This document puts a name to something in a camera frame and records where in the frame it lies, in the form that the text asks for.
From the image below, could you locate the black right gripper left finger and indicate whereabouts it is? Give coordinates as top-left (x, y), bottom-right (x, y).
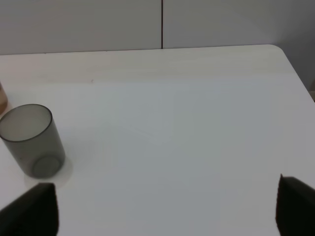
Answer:
top-left (0, 183), bottom-right (59, 236)

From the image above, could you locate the grey translucent plastic cup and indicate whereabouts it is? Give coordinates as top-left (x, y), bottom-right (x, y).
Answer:
top-left (0, 104), bottom-right (65, 179)

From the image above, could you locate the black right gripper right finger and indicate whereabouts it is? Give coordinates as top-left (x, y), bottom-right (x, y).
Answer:
top-left (275, 176), bottom-right (315, 236)

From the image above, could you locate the orange translucent plastic cup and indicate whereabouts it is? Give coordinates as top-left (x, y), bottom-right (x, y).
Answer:
top-left (0, 84), bottom-right (8, 115)

